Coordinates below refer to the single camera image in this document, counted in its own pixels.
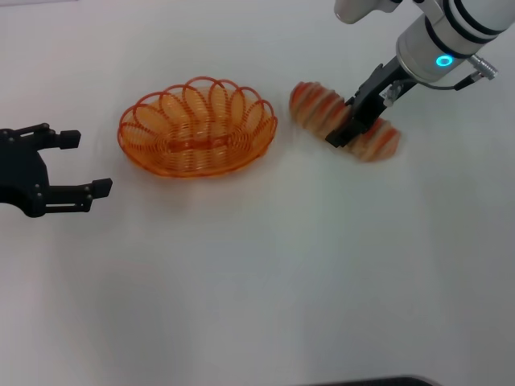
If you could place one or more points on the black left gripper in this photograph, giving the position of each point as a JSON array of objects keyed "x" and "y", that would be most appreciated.
[{"x": 20, "y": 173}]

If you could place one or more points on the orange striped bread loaf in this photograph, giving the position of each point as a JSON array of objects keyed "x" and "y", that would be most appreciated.
[{"x": 318, "y": 110}]

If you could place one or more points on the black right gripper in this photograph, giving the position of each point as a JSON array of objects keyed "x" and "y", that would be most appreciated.
[{"x": 372, "y": 96}]

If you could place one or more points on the black robot torso edge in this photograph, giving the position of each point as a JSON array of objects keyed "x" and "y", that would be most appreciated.
[{"x": 374, "y": 382}]

